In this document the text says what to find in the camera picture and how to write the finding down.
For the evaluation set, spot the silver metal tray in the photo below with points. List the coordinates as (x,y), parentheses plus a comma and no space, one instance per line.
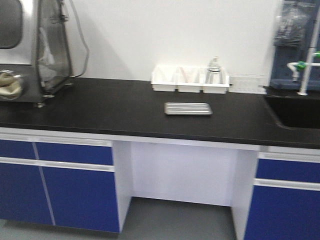
(187,109)

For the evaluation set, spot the blue white bench cabinet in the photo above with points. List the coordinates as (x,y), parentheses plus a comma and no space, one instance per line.
(86,181)

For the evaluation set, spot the white left storage bin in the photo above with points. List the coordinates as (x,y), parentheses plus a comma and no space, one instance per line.
(163,78)

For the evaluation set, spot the white storage bin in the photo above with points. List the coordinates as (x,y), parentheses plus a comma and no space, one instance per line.
(217,88)
(189,79)
(163,78)

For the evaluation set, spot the white middle storage bin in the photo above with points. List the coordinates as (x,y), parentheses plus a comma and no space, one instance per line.
(189,79)

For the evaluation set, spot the white right storage bin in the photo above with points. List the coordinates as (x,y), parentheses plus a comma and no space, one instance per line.
(217,88)

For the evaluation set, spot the glass alcohol lamp flask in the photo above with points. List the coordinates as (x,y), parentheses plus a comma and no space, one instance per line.
(214,75)

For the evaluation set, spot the white test tube rack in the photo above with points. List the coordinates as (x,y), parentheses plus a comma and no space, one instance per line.
(247,84)

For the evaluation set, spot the transparent plastic cover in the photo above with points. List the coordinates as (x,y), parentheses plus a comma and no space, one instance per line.
(53,61)

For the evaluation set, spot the black lab sink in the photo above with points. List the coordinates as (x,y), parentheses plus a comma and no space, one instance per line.
(295,111)

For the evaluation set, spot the white green lab faucet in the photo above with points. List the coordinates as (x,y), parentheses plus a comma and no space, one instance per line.
(311,53)

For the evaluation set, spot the beige rubber gloves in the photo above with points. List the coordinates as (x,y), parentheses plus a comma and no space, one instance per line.
(11,85)

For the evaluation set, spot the blue drying pegboard rack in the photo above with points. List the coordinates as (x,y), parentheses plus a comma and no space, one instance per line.
(293,32)

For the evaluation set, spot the stainless steel cabinet machine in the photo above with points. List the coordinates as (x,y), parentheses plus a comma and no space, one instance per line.
(18,42)

